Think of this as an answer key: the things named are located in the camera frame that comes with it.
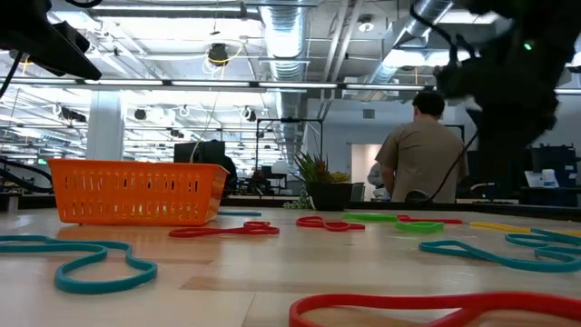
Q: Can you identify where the orange plastic slotted bin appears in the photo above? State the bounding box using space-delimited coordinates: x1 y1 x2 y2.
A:
46 158 231 228

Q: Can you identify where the black monitor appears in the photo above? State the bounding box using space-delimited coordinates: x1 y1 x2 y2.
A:
466 148 524 202
172 139 227 165

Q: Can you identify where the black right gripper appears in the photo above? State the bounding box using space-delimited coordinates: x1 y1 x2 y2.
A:
434 53 560 152

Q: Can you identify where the black dome mount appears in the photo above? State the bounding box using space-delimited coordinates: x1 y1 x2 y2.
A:
403 189 433 203

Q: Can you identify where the black metal table frame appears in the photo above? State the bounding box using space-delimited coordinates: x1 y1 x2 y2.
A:
0 193 581 223

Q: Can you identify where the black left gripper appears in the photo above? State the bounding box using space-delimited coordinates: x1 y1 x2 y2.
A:
0 0 103 83

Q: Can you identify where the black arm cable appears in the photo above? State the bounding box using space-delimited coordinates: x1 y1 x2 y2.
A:
0 51 25 100
428 130 480 202

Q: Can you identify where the red rubber band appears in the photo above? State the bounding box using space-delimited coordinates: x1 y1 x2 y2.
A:
398 214 465 226
168 220 281 239
295 215 367 233
288 291 581 327

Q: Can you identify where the white bottle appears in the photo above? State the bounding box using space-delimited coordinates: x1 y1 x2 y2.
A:
541 168 560 189

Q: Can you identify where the potted succulent plant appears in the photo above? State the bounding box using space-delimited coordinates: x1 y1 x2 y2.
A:
282 151 355 213

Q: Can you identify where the silver ventilation duct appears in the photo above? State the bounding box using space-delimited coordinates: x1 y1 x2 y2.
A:
258 0 312 152
362 0 458 88

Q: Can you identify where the yellow rubber band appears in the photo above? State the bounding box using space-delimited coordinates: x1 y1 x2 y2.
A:
469 221 581 239

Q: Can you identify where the overhead light bar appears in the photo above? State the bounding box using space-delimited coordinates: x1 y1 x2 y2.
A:
0 76 581 96

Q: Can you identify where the person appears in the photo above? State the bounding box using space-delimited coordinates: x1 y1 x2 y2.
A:
221 154 239 194
375 90 469 203

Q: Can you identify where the teal rubber band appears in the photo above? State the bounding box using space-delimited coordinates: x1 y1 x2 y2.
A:
217 209 263 218
418 239 581 274
0 233 159 295
504 227 581 263

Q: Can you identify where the black metal stand frame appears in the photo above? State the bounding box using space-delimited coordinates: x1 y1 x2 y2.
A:
254 117 325 183

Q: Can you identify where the green rubber band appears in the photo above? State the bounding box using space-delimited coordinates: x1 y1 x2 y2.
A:
394 220 446 236
341 212 400 223

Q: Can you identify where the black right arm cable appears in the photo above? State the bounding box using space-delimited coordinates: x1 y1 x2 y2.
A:
428 130 480 202

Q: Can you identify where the white column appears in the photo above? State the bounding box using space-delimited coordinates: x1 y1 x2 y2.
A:
85 90 126 161

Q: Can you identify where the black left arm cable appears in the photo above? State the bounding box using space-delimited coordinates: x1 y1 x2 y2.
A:
0 51 25 100

